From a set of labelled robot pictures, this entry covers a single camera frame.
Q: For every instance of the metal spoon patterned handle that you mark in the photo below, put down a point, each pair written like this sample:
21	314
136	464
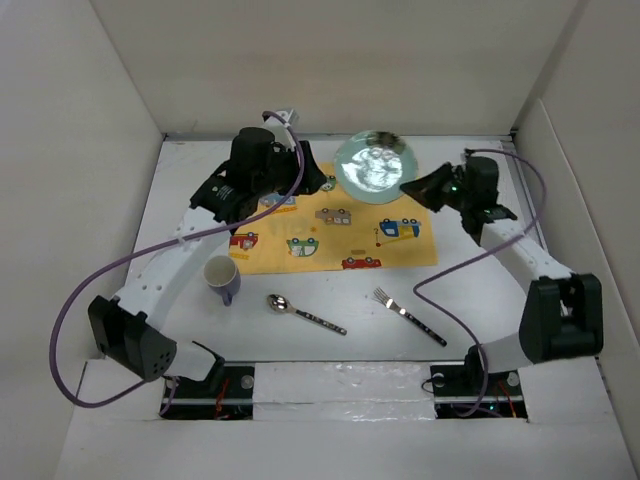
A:
280	304

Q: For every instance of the metal fork patterned handle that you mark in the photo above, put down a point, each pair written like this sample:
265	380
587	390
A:
390	304

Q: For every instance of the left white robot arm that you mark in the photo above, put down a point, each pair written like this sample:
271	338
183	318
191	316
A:
128	326

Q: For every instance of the yellow car-print placemat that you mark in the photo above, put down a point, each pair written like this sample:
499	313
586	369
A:
330	230

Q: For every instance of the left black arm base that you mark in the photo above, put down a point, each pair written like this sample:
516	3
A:
226	394

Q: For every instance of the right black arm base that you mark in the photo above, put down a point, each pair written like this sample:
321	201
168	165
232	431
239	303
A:
461	390

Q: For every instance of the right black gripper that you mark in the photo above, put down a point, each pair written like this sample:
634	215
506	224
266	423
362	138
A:
426	188

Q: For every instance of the light green ceramic plate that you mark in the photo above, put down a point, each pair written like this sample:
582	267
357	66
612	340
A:
371	166

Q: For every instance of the purple ceramic mug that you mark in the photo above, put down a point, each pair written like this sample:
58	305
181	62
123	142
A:
222	275

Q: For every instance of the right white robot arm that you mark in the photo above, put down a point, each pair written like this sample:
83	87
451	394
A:
563	312

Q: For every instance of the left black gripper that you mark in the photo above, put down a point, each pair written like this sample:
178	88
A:
312	178

